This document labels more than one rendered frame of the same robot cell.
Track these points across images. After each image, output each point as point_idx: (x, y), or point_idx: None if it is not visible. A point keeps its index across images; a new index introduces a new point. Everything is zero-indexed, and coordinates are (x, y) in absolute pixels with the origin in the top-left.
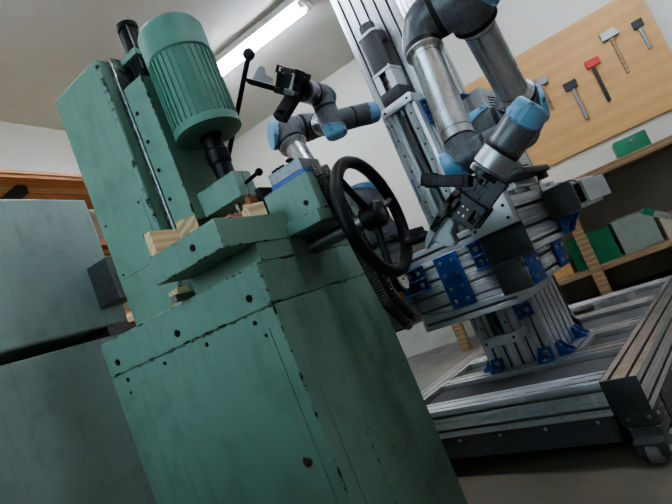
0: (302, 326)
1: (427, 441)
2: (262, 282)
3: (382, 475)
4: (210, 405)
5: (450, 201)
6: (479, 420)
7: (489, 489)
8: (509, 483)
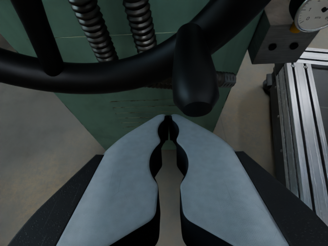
0: None
1: (193, 121)
2: None
3: (116, 118)
4: None
5: None
6: (287, 133)
7: (250, 144)
8: (257, 156)
